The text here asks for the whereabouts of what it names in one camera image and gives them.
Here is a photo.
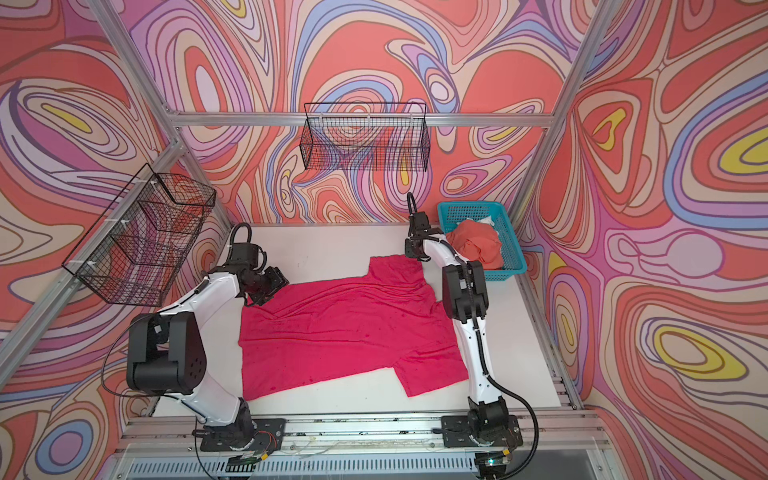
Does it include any teal plastic basket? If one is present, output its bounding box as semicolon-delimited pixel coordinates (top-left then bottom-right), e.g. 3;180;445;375
438;201;527;282

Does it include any magenta t shirt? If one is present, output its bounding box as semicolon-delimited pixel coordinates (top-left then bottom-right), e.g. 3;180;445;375
238;255;469;401

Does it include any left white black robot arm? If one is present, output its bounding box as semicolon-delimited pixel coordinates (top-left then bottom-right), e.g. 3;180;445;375
126;240;288;451

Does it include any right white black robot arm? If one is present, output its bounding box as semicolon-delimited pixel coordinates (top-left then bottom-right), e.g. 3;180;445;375
405;211;509;446

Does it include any coral orange t shirt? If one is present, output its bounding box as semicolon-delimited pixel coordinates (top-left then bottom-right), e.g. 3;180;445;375
446;219;504;270

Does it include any back black wire basket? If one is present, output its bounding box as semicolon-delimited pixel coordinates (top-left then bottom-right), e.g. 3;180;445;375
299;101;431;172

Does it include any black wire basket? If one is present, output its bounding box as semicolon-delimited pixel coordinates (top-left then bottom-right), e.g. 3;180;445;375
62;164;216;307
299;101;431;172

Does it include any left black wire basket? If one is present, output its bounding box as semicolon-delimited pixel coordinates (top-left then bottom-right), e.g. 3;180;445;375
62;164;216;307

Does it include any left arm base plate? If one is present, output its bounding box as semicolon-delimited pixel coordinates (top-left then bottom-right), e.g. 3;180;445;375
193;418;286;453

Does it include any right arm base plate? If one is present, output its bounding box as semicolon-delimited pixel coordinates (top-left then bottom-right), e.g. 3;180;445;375
439;415;524;450

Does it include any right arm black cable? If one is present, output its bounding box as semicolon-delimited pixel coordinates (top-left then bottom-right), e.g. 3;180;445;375
406;191;541;480

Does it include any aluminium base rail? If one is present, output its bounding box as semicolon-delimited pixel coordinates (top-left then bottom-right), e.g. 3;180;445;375
103;410;626;479

